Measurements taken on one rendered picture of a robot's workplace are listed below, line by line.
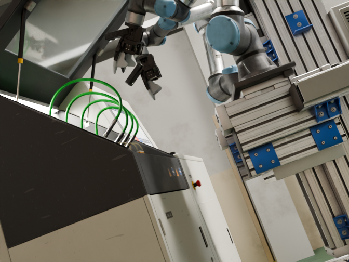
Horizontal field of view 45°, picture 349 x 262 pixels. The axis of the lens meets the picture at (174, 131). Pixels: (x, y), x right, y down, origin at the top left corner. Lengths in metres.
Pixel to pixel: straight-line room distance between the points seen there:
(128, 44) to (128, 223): 0.71
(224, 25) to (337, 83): 0.41
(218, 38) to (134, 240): 0.74
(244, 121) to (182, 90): 2.52
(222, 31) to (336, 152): 0.61
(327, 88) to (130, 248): 0.84
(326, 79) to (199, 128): 2.56
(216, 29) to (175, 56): 2.63
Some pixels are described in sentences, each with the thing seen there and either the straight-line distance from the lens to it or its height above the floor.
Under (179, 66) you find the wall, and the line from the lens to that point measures 4.04.
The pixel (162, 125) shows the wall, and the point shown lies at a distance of 3.92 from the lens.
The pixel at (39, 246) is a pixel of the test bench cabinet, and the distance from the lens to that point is 1.66.
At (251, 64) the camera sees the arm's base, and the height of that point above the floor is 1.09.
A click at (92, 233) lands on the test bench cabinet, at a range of 1.55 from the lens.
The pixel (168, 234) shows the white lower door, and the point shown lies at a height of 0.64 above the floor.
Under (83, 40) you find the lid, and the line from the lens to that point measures 2.26.
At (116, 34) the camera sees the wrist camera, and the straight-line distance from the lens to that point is 1.76.
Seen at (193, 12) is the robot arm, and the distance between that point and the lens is 2.11.
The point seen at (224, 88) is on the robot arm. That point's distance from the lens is 2.10.
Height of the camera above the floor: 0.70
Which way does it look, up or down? 10 degrees up
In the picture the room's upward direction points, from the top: 20 degrees counter-clockwise
